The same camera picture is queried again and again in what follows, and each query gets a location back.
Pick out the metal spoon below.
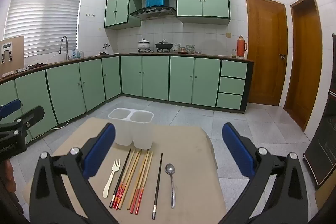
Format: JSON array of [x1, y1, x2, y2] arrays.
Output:
[[165, 163, 176, 209]]

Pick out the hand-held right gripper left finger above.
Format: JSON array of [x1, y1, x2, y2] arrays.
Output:
[[29, 123, 116, 224]]

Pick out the green drawer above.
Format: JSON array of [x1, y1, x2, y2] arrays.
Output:
[[221, 60, 248, 79], [216, 93, 243, 110], [219, 77, 246, 95]]

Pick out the black glass-front cabinet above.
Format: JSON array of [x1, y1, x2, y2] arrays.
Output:
[[303, 34, 336, 189]]

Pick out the green base cabinets with drawers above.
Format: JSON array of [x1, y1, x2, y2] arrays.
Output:
[[119, 53, 255, 113]]

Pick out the wooden chopstick with red handle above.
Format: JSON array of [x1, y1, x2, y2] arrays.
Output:
[[113, 150, 136, 210], [127, 150, 149, 213], [135, 152, 153, 215], [118, 149, 142, 211]]

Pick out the wooden door with handle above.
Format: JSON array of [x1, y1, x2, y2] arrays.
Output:
[[245, 0, 287, 107]]

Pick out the white plastic utensil holder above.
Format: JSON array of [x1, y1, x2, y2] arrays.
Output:
[[108, 108, 154, 149]]

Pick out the cream plastic fork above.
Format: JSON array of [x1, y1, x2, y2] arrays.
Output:
[[103, 158, 121, 199]]

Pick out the green side base cabinets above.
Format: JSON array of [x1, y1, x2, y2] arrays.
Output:
[[0, 55, 122, 146]]

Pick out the black range hood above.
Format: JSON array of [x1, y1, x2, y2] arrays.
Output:
[[129, 6, 177, 20]]

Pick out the dark cloth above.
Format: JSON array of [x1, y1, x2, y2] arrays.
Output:
[[14, 63, 46, 73]]

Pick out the black chopstick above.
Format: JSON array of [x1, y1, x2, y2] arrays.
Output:
[[109, 149, 131, 209]]

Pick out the red thermos flask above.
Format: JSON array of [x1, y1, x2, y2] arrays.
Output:
[[237, 35, 248, 58]]

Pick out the wooden board with white bracket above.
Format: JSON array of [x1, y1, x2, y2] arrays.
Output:
[[0, 35, 25, 77]]

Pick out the white window blinds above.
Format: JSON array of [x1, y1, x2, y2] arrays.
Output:
[[4, 0, 86, 58]]

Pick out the black wok with lid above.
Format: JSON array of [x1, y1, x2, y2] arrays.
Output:
[[155, 39, 174, 52]]

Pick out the white floor cable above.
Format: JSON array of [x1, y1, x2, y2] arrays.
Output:
[[50, 119, 70, 130]]

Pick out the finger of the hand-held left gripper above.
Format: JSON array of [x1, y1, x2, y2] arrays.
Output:
[[0, 99, 22, 119], [13, 105, 45, 133]]

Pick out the person's left hand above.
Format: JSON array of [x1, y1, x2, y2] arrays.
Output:
[[0, 158, 17, 194]]

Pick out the white cooking pot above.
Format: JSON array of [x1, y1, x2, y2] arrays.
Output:
[[137, 38, 151, 52]]

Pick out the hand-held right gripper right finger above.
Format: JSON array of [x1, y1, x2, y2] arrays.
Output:
[[222, 123, 308, 224]]

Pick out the metal kitchen faucet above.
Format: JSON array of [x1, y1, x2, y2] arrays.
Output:
[[58, 35, 70, 60]]

